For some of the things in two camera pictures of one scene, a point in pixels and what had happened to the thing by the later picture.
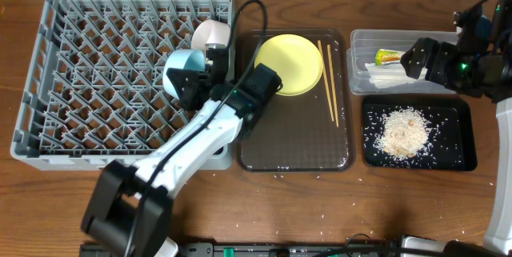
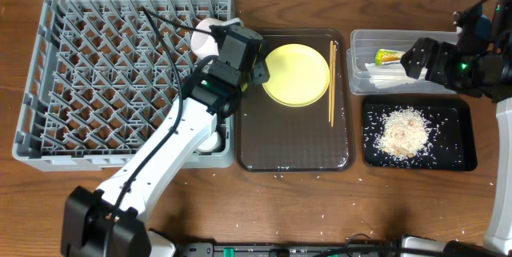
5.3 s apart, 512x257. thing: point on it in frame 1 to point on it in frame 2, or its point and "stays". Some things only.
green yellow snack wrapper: [387, 56] stays
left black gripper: [196, 87] to [259, 71]
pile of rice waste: [406, 133] stays
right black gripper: [442, 53] stays
